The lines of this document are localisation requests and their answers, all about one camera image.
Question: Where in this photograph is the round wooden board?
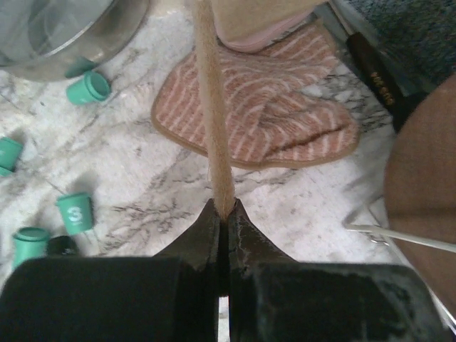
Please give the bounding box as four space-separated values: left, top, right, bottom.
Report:
383 73 456 321

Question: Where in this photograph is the cardboard sheet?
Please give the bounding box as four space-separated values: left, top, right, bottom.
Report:
192 1 235 220

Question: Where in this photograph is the dark handled utensil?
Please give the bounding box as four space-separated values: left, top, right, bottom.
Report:
346 32 428 133

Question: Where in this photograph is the pink striped oven mitt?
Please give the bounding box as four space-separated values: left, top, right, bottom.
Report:
150 16 360 170

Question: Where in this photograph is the steel pot with lid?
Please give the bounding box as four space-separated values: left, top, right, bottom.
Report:
1 0 150 83

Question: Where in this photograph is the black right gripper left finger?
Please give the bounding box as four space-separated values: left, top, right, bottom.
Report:
1 202 219 341

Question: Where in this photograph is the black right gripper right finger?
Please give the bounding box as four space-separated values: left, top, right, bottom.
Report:
227 202 450 341

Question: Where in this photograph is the green coffee capsule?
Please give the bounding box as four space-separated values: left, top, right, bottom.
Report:
13 227 51 269
56 192 94 236
66 71 111 105
0 137 24 177
65 57 98 79

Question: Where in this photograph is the black coffee capsule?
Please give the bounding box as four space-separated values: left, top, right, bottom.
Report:
46 235 80 257

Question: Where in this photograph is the metal wire stand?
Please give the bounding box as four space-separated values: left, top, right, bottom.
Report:
341 192 456 254

